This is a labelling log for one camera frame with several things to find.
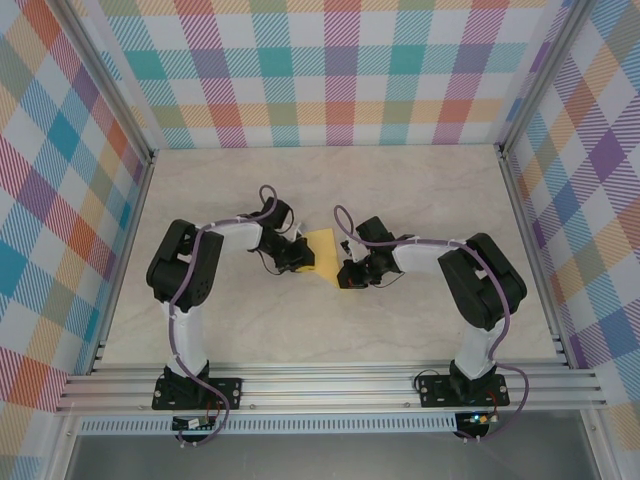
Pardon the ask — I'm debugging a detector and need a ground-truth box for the wide aluminium mounting rail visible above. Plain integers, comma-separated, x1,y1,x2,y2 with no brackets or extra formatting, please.
54,362,609,414

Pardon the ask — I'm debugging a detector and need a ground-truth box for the black left circuit board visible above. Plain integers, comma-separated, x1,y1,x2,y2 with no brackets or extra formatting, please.
171,415,217,432

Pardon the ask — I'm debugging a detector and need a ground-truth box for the aluminium corner post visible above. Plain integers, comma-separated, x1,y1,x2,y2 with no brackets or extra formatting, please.
497,0,589,156
58,0,159,164

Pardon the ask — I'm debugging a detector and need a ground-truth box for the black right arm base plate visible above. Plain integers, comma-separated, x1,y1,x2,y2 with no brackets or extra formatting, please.
418,374,511,409

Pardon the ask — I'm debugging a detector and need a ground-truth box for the aluminium side rail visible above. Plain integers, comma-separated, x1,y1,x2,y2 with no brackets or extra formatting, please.
87,149,159,374
499,149,571,369

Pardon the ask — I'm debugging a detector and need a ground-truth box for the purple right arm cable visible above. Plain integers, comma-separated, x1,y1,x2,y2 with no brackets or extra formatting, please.
333,203,531,444

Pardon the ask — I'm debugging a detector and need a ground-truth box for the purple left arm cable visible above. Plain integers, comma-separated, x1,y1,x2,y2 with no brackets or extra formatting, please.
167,184,281,448

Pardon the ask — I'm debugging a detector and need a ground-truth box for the black right circuit board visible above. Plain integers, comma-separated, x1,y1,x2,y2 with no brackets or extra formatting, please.
455,412,501,429

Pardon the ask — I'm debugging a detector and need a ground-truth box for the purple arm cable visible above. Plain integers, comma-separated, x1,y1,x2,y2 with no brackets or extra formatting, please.
167,184,281,448
333,203,531,444

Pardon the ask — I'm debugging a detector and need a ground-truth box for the black circuit board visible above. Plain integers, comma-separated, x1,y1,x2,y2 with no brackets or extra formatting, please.
171,415,217,432
455,412,501,429

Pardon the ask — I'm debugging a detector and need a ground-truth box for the yellow cloth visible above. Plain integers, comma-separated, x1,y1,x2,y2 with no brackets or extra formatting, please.
304,227,352,290

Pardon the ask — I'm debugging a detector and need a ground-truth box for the slotted grey cable tray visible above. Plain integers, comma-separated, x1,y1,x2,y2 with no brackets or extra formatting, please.
78,417,459,435

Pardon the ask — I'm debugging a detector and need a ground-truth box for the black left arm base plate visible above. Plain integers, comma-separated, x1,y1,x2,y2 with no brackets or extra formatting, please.
152,377,244,412

